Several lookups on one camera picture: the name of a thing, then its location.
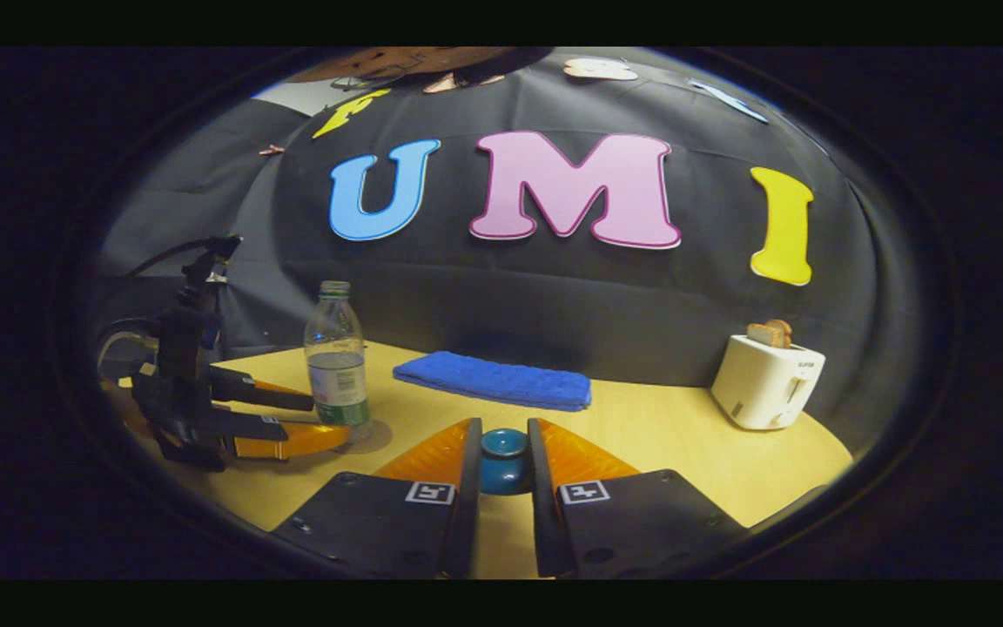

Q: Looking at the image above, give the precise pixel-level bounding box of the clear plastic water bottle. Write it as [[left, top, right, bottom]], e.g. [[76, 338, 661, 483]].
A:
[[304, 280, 372, 428]]

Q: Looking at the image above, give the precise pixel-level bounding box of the black backdrop cloth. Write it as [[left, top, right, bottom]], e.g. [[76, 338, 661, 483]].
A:
[[92, 48, 912, 454]]

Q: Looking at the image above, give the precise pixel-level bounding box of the black cable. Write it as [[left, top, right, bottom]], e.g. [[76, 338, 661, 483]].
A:
[[123, 237, 215, 280]]

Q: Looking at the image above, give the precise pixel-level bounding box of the white toaster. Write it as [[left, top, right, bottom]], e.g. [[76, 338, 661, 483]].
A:
[[710, 334, 826, 431]]

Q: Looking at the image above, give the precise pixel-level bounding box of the folded blue towel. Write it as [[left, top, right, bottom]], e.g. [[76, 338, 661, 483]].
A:
[[393, 351, 593, 412]]

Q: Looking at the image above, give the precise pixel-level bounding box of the brown toast slice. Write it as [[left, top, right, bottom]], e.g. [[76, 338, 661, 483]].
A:
[[746, 320, 792, 349]]

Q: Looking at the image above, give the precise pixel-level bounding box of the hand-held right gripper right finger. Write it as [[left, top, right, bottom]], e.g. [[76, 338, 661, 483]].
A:
[[528, 416, 748, 580]]

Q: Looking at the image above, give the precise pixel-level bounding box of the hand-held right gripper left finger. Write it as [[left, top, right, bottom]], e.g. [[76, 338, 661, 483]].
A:
[[271, 416, 483, 580]]

